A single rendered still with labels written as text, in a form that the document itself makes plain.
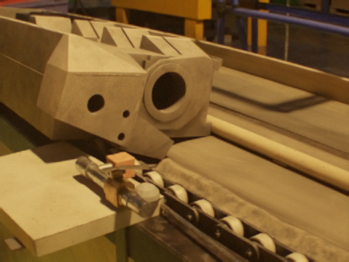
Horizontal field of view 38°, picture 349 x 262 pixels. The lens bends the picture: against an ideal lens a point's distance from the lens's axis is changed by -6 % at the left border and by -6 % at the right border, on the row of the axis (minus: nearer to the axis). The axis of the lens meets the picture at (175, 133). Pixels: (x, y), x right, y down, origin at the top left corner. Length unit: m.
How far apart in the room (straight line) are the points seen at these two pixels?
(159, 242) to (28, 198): 0.21
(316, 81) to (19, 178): 0.96
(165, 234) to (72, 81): 0.29
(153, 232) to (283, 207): 0.23
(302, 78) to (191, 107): 0.57
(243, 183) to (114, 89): 0.28
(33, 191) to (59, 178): 0.06
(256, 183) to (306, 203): 0.11
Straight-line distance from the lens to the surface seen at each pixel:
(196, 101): 1.11
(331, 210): 0.88
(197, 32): 5.98
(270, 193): 0.92
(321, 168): 0.97
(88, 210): 0.76
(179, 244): 0.72
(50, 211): 0.76
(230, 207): 0.89
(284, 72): 1.64
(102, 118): 0.91
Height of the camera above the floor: 1.15
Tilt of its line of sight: 19 degrees down
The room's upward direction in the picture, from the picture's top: 1 degrees clockwise
